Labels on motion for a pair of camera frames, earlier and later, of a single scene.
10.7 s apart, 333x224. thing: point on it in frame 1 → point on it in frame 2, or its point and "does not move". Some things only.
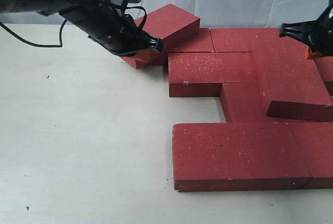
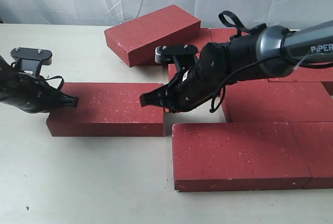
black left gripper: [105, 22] → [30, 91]
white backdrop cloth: [219, 1] does not move
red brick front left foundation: [238, 156] does not move
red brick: [170, 26] does not move
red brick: [296, 87] → [107, 109]
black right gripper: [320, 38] → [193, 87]
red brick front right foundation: [315, 140] does not move
